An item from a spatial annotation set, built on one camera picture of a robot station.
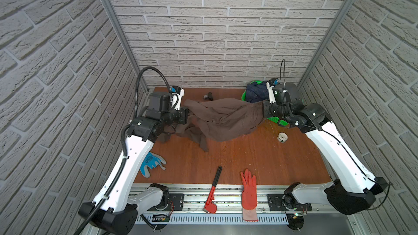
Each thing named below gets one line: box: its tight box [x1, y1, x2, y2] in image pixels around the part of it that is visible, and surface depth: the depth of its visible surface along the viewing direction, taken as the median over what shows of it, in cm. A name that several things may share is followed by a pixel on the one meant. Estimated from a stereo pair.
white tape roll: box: [277, 132, 288, 144], surface depth 96 cm
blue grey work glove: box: [139, 151, 167, 179], surface depth 85 cm
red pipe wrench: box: [202, 165, 223, 214], surface depth 76 cm
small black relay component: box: [203, 91, 214, 101], surface depth 117 cm
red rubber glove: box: [240, 169, 259, 222], surface depth 76 cm
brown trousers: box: [157, 97, 267, 152], surface depth 74 cm
